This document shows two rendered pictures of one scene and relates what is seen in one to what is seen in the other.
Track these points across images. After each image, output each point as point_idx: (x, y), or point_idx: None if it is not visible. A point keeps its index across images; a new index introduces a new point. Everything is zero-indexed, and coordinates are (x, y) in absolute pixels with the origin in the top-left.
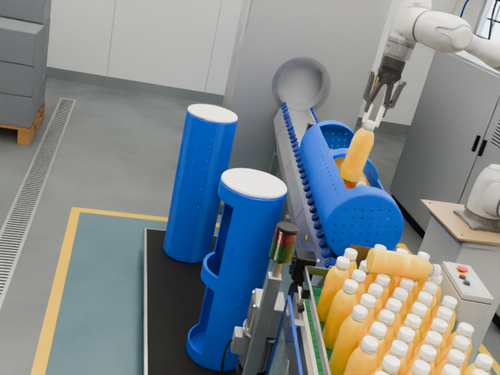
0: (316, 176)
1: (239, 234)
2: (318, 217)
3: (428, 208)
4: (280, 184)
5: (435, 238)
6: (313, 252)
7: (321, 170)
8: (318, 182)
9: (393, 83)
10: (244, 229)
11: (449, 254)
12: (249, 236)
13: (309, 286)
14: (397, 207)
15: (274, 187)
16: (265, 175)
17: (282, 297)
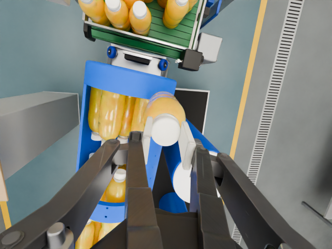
0: (155, 176)
1: (203, 138)
2: None
3: (3, 181)
4: (178, 180)
5: (9, 156)
6: (184, 63)
7: (152, 180)
8: (158, 160)
9: (135, 213)
10: (202, 139)
11: (4, 128)
12: (196, 136)
13: (203, 13)
14: (96, 62)
15: (187, 171)
16: (187, 194)
17: (199, 49)
